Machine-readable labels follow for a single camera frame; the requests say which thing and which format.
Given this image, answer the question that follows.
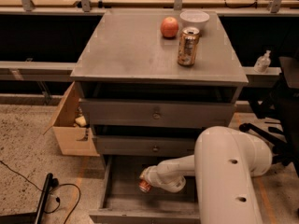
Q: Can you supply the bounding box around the red coke can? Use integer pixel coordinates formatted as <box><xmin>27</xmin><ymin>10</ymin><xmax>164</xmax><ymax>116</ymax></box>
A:
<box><xmin>139</xmin><ymin>180</ymin><xmax>151</xmax><ymax>193</ymax></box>

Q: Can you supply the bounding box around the red apple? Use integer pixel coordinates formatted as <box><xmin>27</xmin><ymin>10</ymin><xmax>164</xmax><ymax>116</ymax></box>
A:
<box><xmin>160</xmin><ymin>17</ymin><xmax>178</xmax><ymax>38</ymax></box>

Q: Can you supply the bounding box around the gold soda can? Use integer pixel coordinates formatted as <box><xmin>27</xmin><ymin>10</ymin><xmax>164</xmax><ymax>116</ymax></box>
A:
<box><xmin>178</xmin><ymin>26</ymin><xmax>200</xmax><ymax>66</ymax></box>

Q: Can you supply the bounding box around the grey drawer cabinet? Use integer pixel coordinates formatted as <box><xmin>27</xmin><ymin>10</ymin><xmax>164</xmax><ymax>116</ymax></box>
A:
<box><xmin>70</xmin><ymin>9</ymin><xmax>249</xmax><ymax>173</ymax></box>

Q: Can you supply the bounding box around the clear sanitizer bottle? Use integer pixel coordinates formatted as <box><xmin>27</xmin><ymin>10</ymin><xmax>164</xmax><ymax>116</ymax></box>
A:
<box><xmin>254</xmin><ymin>50</ymin><xmax>271</xmax><ymax>73</ymax></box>

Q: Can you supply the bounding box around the cardboard box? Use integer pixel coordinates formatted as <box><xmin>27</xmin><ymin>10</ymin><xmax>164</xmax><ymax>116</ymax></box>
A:
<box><xmin>44</xmin><ymin>83</ymin><xmax>98</xmax><ymax>157</ymax></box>

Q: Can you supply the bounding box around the white bowl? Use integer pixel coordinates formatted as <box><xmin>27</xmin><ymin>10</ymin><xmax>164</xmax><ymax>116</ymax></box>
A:
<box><xmin>180</xmin><ymin>10</ymin><xmax>210</xmax><ymax>30</ymax></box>

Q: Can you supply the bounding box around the grey top drawer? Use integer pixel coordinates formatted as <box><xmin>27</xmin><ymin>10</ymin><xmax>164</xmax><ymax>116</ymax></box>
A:
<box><xmin>79</xmin><ymin>99</ymin><xmax>235</xmax><ymax>129</ymax></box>

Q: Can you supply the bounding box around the black floor cable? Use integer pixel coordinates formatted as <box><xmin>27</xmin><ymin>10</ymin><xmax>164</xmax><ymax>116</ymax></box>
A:
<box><xmin>0</xmin><ymin>160</ymin><xmax>82</xmax><ymax>224</ymax></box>

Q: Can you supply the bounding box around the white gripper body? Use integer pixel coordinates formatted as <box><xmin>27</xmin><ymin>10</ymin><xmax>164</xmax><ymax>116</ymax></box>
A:
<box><xmin>140</xmin><ymin>166</ymin><xmax>186</xmax><ymax>193</ymax></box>

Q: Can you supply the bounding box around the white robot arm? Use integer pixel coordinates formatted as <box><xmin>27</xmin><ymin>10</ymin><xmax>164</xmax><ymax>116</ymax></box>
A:
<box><xmin>139</xmin><ymin>126</ymin><xmax>272</xmax><ymax>224</ymax></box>

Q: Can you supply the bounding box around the grey open bottom drawer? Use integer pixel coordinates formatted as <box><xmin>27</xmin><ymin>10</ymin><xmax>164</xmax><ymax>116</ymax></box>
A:
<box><xmin>90</xmin><ymin>156</ymin><xmax>201</xmax><ymax>224</ymax></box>

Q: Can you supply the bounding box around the grey middle drawer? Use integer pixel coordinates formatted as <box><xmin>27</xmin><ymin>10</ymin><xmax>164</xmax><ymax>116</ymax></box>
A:
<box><xmin>93</xmin><ymin>135</ymin><xmax>195</xmax><ymax>157</ymax></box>

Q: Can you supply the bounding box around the black office chair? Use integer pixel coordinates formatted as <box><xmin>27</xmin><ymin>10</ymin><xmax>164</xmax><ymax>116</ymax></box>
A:
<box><xmin>238</xmin><ymin>55</ymin><xmax>299</xmax><ymax>178</ymax></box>

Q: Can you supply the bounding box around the black stand base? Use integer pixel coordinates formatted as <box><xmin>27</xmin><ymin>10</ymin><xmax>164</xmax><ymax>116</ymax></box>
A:
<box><xmin>0</xmin><ymin>173</ymin><xmax>60</xmax><ymax>224</ymax></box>

